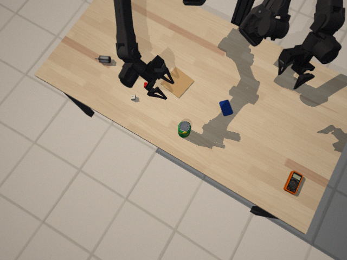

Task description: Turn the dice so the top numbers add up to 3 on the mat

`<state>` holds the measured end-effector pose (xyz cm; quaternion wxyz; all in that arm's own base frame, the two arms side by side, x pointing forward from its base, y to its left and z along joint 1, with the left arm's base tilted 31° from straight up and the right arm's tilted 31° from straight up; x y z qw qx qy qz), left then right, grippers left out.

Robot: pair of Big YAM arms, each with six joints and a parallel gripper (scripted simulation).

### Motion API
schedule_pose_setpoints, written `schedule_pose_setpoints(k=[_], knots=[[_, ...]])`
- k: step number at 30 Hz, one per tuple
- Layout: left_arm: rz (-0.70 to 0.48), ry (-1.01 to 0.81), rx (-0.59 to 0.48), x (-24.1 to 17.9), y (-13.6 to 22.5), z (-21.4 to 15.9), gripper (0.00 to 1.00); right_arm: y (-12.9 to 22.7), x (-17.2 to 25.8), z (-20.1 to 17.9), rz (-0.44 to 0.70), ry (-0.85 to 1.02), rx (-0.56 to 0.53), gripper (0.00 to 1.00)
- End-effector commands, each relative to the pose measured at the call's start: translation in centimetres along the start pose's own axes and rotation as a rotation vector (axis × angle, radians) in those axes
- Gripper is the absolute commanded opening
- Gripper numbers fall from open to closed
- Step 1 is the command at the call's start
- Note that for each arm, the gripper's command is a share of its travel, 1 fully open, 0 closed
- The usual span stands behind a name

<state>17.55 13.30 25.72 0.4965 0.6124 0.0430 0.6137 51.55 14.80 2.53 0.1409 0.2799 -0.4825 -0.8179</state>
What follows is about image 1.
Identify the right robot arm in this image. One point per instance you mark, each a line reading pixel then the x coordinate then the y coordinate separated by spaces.
pixel 127 48

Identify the green and yellow striped soda can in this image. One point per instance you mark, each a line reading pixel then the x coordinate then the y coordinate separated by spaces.
pixel 184 129

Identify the orange digital multimeter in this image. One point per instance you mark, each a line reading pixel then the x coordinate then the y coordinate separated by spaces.
pixel 293 182

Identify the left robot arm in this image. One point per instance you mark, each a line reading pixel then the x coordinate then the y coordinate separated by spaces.
pixel 320 42

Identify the tan mat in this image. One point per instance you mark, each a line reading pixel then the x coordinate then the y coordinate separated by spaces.
pixel 181 82

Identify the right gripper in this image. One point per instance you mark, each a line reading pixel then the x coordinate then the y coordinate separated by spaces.
pixel 152 91

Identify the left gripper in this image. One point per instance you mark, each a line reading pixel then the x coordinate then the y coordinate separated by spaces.
pixel 300 71

